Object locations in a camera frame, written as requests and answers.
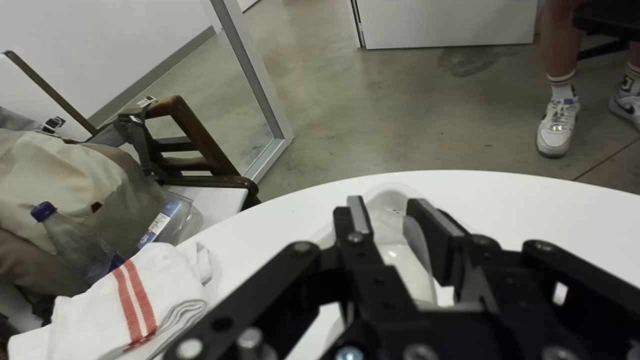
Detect clear plastic water bottle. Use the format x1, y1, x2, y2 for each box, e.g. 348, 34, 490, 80
30, 194, 204, 283

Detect person's leg white sneaker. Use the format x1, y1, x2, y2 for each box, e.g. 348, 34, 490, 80
536, 0, 584, 158

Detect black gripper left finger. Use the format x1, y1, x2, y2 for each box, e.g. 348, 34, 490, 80
163, 196, 399, 360

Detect clear plastic measuring jug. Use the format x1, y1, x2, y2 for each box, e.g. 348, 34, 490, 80
346, 187, 438, 307

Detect dark wooden chair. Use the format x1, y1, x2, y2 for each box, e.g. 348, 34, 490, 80
114, 96, 259, 210

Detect beige backpack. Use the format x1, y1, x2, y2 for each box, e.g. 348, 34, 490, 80
0, 129, 163, 295

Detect white cloth red stripes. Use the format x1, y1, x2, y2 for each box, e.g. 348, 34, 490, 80
7, 244, 214, 360

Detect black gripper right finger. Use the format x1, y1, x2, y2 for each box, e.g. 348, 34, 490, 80
405, 198, 640, 360

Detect white cabinet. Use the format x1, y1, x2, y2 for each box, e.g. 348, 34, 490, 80
346, 0, 539, 50

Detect white metal frame post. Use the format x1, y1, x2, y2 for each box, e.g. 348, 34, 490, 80
207, 0, 294, 182

